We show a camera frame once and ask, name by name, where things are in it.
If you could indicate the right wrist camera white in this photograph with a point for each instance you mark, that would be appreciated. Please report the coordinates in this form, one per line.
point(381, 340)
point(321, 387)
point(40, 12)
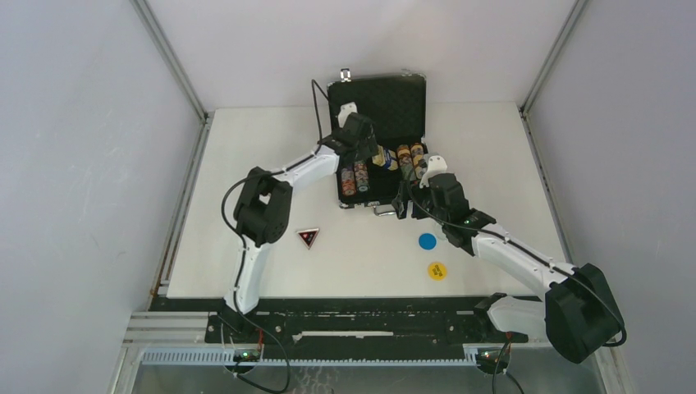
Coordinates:
point(430, 166)

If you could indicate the green chip row inner left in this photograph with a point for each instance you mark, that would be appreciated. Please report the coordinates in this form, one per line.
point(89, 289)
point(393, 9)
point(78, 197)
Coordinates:
point(361, 176)

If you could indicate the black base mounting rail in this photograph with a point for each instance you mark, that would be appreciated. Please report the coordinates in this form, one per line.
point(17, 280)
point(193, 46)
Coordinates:
point(357, 329)

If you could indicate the red white poker chip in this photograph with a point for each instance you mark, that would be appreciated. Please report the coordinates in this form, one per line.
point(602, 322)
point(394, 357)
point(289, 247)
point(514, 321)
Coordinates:
point(348, 188)

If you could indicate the blue round button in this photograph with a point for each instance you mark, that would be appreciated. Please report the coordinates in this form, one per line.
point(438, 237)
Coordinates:
point(427, 241)

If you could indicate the red black triangular button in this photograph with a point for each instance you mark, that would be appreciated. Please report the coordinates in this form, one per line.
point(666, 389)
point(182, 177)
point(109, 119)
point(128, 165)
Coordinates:
point(308, 236)

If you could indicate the purple chip row far left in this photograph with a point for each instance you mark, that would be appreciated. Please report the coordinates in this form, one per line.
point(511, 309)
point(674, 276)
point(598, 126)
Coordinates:
point(347, 173)

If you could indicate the playing card deck box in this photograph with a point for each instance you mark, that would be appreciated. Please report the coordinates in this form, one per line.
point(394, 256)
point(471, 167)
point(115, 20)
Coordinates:
point(386, 159)

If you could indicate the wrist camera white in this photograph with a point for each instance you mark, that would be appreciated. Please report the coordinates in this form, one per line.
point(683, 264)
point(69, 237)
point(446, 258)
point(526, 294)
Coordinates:
point(430, 166)
point(345, 111)

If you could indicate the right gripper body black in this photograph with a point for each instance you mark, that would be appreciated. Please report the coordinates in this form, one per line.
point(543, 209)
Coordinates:
point(423, 199)

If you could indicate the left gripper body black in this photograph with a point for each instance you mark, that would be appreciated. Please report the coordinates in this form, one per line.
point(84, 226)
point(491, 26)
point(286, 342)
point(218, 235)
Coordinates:
point(368, 148)

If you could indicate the yellow round button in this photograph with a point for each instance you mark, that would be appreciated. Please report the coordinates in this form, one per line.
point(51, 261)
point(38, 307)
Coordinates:
point(437, 271)

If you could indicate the green orange chip row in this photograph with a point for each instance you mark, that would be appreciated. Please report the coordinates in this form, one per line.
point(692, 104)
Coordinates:
point(405, 162)

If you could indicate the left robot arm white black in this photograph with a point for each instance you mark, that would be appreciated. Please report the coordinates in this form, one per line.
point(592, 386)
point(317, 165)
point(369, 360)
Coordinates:
point(258, 207)

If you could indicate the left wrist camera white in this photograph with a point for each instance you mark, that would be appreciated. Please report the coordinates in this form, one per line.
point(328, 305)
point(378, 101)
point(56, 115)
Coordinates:
point(345, 111)

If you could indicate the yellow chip row far right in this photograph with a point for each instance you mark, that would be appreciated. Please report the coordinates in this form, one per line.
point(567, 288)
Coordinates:
point(417, 155)

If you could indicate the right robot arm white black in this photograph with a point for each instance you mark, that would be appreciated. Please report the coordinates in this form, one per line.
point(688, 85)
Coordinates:
point(575, 310)

